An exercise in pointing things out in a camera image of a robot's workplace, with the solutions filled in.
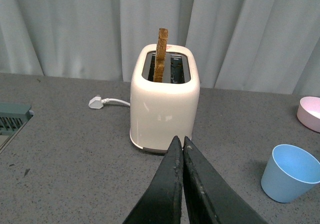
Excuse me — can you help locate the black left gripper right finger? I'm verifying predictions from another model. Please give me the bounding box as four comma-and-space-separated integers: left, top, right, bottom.
183, 137, 267, 224

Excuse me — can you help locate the brown toast slice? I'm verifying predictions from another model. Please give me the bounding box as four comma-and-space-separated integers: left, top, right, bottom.
153, 28, 169, 82

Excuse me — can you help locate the pink bowl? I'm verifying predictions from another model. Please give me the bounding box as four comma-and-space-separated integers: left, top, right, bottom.
297, 96, 320, 133

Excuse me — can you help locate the white toaster power cord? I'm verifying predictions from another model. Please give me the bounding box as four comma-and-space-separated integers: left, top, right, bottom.
101, 98, 131, 107

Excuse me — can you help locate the blue cup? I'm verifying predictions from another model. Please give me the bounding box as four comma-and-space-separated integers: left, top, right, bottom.
260, 144, 320, 203

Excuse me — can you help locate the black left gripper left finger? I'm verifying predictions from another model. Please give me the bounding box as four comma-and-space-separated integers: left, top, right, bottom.
124, 136, 184, 224

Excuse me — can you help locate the cream white toaster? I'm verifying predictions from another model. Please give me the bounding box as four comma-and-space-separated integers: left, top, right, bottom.
129, 44, 200, 153

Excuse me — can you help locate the grey green slotted rack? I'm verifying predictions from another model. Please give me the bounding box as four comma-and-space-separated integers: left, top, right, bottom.
0, 102, 34, 152

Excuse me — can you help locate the white power plug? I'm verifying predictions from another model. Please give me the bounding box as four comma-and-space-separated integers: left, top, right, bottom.
88, 96, 104, 109

